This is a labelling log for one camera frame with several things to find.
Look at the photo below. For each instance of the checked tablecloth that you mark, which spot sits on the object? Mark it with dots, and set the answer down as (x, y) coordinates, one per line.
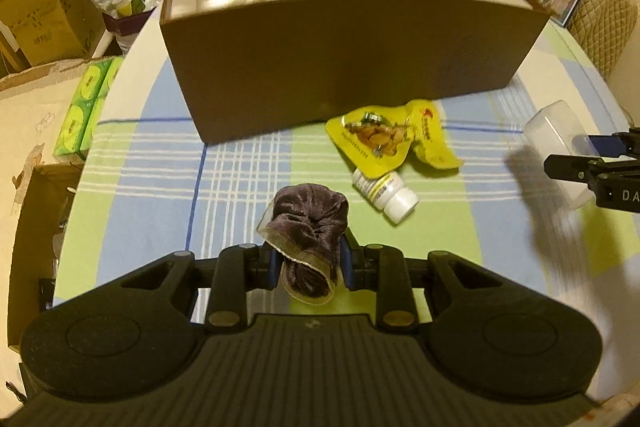
(150, 167)

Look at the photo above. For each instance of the beige quilted chair cover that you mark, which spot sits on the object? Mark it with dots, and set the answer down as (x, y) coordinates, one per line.
(605, 22)

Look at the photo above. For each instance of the yellow snack pouch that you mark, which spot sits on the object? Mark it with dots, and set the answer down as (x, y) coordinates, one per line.
(370, 142)

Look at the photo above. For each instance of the brown cardboard box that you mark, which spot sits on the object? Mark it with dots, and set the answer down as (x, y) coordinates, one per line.
(325, 72)

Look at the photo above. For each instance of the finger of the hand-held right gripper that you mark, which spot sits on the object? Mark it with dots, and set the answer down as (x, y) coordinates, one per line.
(570, 167)
(600, 143)

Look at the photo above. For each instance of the brown velvet cloth pouch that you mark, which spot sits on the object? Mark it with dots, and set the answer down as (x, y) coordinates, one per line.
(305, 217)

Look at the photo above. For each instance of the white pill bottle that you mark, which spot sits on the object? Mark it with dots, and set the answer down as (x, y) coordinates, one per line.
(390, 194)

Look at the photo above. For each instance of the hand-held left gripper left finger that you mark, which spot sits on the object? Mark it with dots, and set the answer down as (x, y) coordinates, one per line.
(272, 264)

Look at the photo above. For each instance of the dark purple bin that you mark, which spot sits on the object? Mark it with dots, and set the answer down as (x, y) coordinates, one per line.
(122, 29)

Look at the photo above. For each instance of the stack of green tissue packs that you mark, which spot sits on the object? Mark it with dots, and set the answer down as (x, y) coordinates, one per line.
(80, 107)

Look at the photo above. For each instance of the clear plastic case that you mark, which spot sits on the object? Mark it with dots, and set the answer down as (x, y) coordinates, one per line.
(550, 127)

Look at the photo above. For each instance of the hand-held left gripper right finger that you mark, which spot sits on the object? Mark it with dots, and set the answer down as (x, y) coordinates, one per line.
(345, 267)

